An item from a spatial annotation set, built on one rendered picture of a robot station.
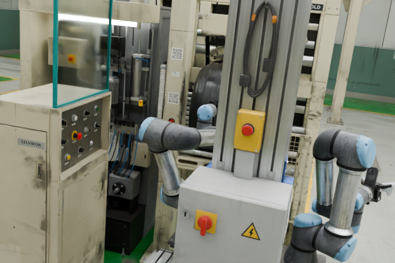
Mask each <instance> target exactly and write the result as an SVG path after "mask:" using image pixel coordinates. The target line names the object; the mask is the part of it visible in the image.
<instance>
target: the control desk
mask: <svg viewBox="0 0 395 263"><path fill-rule="evenodd" d="M52 95H53V83H51V84H48V85H43V86H38V87H33V88H30V89H25V90H20V91H17V92H12V93H7V94H4V95H0V263H104V249H105V224H106V198H107V184H108V158H109V136H110V123H111V97H112V92H109V91H107V92H103V93H100V94H98V95H94V96H91V97H88V98H86V99H82V100H79V101H77V102H74V103H71V104H68V105H65V106H62V107H59V108H52Z"/></svg>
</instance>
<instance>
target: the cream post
mask: <svg viewBox="0 0 395 263"><path fill-rule="evenodd" d="M195 12H196V0H172V9H171V17H170V32H169V47H168V62H167V70H166V85H165V100H164V108H163V120H166V121H169V120H171V119H172V120H173V121H174V123H177V124H181V125H183V126H185V120H186V108H187V101H188V88H189V76H190V64H191V57H192V44H193V31H194V24H195ZM172 48H182V49H183V58H182V60H176V59H171V56H172ZM172 71H173V72H179V77H177V76H172ZM169 92H173V93H179V104H172V103H168V93H169ZM162 186H163V180H162V176H161V174H160V171H159V175H158V190H157V199H156V213H155V229H154V236H153V251H154V250H155V249H156V250H159V249H166V250H169V251H172V249H173V248H171V247H170V245H168V240H169V239H170V237H171V236H172V235H173V234H174V232H175V229H176V217H177V210H178V209H175V208H173V207H170V206H167V205H166V204H164V203H163V202H162V201H161V199H160V193H161V192H160V189H161V187H162Z"/></svg>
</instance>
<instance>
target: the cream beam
mask: <svg viewBox="0 0 395 263"><path fill-rule="evenodd" d="M227 19H228V15H222V14H210V13H203V16H202V28H201V34H204V35H215V36H225V37H226V30H227Z"/></svg>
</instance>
